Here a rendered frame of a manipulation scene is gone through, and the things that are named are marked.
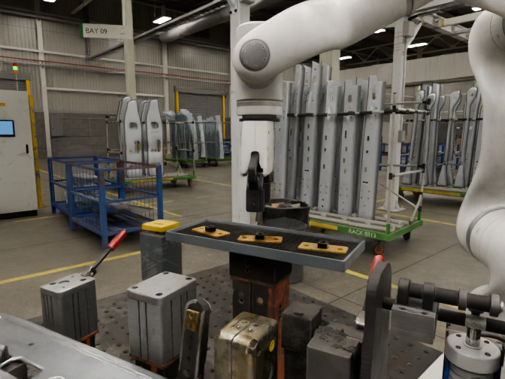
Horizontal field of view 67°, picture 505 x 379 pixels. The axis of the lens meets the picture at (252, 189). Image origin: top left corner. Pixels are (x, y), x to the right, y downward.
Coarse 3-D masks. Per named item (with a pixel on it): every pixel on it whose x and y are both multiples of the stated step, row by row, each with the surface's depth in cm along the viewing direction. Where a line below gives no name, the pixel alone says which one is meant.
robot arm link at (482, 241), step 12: (492, 216) 71; (504, 216) 69; (480, 228) 71; (492, 228) 68; (504, 228) 66; (480, 240) 70; (492, 240) 67; (504, 240) 64; (480, 252) 70; (492, 252) 66; (504, 252) 64; (492, 264) 66; (504, 264) 63; (492, 276) 66; (504, 276) 64; (480, 288) 76; (492, 288) 67; (504, 288) 65; (504, 300) 67; (468, 312) 76; (504, 312) 69; (504, 336) 70
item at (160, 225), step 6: (150, 222) 87; (156, 222) 87; (162, 222) 87; (168, 222) 87; (174, 222) 87; (144, 228) 85; (150, 228) 84; (156, 228) 83; (162, 228) 83; (168, 228) 84
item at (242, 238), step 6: (258, 234) 72; (264, 234) 72; (240, 240) 71; (246, 240) 71; (252, 240) 71; (258, 240) 71; (264, 240) 71; (270, 240) 71; (276, 240) 71; (282, 240) 72
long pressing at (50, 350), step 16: (0, 320) 74; (16, 320) 73; (0, 336) 68; (16, 336) 68; (32, 336) 68; (48, 336) 68; (64, 336) 68; (16, 352) 63; (32, 352) 63; (48, 352) 63; (64, 352) 63; (80, 352) 63; (96, 352) 63; (0, 368) 59; (48, 368) 59; (64, 368) 59; (80, 368) 59; (96, 368) 59; (112, 368) 59; (128, 368) 58; (144, 368) 58
